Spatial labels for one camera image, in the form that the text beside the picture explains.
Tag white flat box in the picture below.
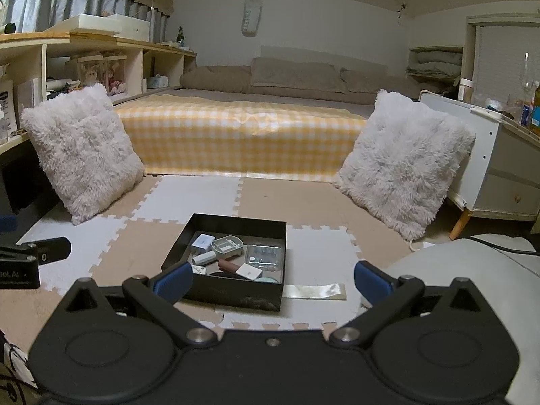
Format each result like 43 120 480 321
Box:
44 13 151 43

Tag yellow drink bottle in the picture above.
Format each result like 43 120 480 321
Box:
529 83 540 136

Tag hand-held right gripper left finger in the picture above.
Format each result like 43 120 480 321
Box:
55 261 220 351

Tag white shutter door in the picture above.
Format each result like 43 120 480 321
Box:
461 14 540 107

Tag yellow checkered mattress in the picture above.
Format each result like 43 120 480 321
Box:
113 93 369 183

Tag foam puzzle floor mat tiles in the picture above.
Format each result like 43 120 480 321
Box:
0 174 423 349

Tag black cable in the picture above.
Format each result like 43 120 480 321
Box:
467 235 540 257
0 335 41 405

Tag fluffy white pillow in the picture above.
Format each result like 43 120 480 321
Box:
333 89 477 242
20 83 146 226

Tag white hanging wall bag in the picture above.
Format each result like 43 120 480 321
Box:
242 0 262 37

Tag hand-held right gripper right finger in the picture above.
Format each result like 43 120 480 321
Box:
328 260 491 351

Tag wooden shelf unit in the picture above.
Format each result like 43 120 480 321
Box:
0 29 198 217

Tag beige bed pillow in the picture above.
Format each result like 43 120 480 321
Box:
250 57 348 94
340 69 419 94

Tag white cabinet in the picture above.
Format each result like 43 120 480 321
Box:
419 90 540 242

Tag clear plastic case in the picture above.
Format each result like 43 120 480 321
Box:
244 242 283 273

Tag shiny cream strip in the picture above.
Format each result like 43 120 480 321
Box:
281 281 348 301

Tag black storage box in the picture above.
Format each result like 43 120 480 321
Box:
161 213 288 313

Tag stack of folded blankets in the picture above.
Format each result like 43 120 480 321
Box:
408 46 465 84

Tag white pump lotion bottle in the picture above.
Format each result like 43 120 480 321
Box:
0 64 18 145

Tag clear jar with doll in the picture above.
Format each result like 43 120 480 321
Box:
103 53 128 96
77 54 104 88

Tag small white box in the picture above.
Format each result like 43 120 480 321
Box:
235 263 263 281

